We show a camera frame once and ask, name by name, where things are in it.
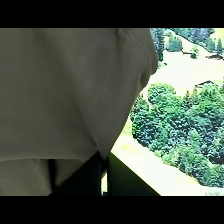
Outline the grey garment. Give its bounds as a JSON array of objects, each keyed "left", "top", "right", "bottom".
[{"left": 0, "top": 27, "right": 159, "bottom": 197}]

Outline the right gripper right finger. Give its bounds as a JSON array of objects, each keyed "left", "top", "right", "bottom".
[{"left": 106, "top": 152, "right": 160, "bottom": 197}]

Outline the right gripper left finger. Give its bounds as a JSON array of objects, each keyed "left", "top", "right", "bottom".
[{"left": 48, "top": 150, "right": 103, "bottom": 197}]

